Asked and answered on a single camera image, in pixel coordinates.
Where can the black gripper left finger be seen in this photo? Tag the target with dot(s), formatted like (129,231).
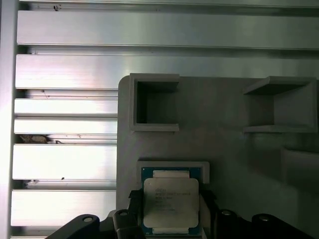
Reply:
(135,219)

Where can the silver topped CPU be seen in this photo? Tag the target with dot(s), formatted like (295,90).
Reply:
(170,199)

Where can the grey plastic parts rack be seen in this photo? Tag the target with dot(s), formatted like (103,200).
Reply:
(211,144)

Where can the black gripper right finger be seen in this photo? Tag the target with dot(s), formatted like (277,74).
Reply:
(224,224)

